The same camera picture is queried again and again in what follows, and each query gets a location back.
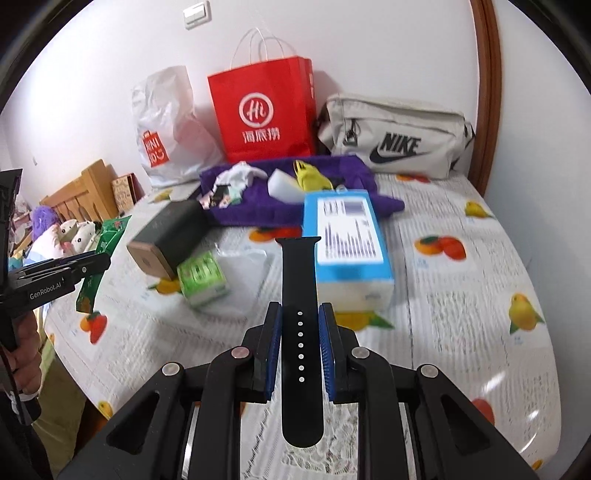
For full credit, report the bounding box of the black watch strap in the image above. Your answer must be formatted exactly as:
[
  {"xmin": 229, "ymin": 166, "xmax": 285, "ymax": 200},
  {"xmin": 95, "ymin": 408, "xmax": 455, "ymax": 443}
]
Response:
[{"xmin": 274, "ymin": 235, "xmax": 325, "ymax": 448}]

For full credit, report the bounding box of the small green tissue pack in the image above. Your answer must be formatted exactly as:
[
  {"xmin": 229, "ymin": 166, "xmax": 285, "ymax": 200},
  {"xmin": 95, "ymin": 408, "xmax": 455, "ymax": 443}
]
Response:
[{"xmin": 177, "ymin": 251, "xmax": 229, "ymax": 307}]

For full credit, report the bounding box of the clear plastic bag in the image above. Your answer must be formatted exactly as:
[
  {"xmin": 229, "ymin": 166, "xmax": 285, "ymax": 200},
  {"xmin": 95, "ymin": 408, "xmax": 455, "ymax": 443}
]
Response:
[{"xmin": 198, "ymin": 248, "xmax": 270, "ymax": 319}]

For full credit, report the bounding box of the small floral card packet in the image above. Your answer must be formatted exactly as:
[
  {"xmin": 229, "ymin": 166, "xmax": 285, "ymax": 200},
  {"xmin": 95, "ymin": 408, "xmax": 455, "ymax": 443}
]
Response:
[{"xmin": 199, "ymin": 184, "xmax": 242, "ymax": 210}]

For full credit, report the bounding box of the white glove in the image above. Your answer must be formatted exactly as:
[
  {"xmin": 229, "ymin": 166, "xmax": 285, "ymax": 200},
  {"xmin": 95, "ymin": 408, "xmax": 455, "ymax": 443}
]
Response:
[{"xmin": 214, "ymin": 162, "xmax": 269, "ymax": 194}]

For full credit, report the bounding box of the white sponge block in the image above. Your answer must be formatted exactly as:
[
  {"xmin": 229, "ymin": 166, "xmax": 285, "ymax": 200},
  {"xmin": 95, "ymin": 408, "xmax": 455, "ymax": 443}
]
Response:
[{"xmin": 267, "ymin": 169, "xmax": 305, "ymax": 205}]

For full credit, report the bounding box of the yellow mesh pouch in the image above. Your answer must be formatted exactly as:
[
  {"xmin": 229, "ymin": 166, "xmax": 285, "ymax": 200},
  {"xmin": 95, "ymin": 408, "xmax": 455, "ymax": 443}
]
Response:
[{"xmin": 294, "ymin": 160, "xmax": 334, "ymax": 192}]

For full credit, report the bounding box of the green snack packet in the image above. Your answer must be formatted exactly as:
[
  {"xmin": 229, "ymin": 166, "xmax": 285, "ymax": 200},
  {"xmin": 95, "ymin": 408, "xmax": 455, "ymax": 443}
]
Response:
[{"xmin": 76, "ymin": 216, "xmax": 130, "ymax": 314}]

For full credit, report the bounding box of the person's left hand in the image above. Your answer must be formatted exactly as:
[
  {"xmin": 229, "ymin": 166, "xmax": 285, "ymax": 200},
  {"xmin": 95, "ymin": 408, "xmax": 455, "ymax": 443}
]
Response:
[{"xmin": 8, "ymin": 311, "xmax": 42, "ymax": 395}]

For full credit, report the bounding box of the white cow plush toy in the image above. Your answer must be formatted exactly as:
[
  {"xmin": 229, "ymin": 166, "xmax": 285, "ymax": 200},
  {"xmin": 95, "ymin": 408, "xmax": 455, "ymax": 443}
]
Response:
[{"xmin": 58, "ymin": 219, "xmax": 99, "ymax": 256}]

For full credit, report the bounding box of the purple plush toy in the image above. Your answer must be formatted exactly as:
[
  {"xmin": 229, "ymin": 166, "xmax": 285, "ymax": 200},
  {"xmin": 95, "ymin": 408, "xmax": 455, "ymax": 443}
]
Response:
[{"xmin": 32, "ymin": 205, "xmax": 62, "ymax": 241}]

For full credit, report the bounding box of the wooden bed headboard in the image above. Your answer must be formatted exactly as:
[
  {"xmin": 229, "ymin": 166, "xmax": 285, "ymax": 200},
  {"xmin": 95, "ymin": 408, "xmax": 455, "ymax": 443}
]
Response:
[{"xmin": 40, "ymin": 159, "xmax": 119, "ymax": 222}]

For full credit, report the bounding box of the brown framed board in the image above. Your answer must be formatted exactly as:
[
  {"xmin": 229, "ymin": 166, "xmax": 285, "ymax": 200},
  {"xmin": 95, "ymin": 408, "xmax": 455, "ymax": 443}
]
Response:
[{"xmin": 111, "ymin": 173, "xmax": 143, "ymax": 216}]

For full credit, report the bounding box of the dark green box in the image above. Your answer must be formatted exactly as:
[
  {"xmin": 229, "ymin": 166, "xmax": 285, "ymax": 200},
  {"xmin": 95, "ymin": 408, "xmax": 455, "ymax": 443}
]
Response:
[{"xmin": 127, "ymin": 199, "xmax": 211, "ymax": 280}]

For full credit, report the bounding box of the blue tissue pack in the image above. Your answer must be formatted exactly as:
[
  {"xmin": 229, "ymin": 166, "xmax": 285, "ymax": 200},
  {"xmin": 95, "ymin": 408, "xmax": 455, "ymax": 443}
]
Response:
[{"xmin": 303, "ymin": 190, "xmax": 394, "ymax": 312}]

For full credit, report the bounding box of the fruit pattern tablecloth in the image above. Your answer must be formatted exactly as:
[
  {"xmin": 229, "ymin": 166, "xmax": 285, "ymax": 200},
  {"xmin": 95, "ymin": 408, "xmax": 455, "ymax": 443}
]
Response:
[{"xmin": 45, "ymin": 175, "xmax": 561, "ymax": 477}]

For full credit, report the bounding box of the white plastic Miniso bag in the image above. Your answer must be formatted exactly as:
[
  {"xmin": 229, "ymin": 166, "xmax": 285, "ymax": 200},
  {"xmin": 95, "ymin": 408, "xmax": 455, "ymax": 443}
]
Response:
[{"xmin": 131, "ymin": 66, "xmax": 223, "ymax": 188}]

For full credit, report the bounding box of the red paper shopping bag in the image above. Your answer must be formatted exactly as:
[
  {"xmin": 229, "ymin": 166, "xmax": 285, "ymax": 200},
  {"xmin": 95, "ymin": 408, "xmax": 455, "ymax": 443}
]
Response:
[{"xmin": 208, "ymin": 55, "xmax": 317, "ymax": 164}]

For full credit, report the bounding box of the grey Nike waist bag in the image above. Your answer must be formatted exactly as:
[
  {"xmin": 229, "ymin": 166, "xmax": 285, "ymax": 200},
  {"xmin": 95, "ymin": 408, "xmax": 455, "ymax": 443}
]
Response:
[{"xmin": 318, "ymin": 93, "xmax": 475, "ymax": 179}]

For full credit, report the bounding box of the brown wooden door frame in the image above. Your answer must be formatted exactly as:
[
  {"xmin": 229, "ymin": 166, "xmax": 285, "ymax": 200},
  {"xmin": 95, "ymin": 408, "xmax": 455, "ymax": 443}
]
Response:
[{"xmin": 468, "ymin": 0, "xmax": 503, "ymax": 196}]

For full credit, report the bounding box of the white wall switch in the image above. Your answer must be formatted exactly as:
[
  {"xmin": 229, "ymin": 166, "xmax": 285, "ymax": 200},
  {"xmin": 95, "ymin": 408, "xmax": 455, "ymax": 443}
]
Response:
[{"xmin": 182, "ymin": 1, "xmax": 211, "ymax": 30}]

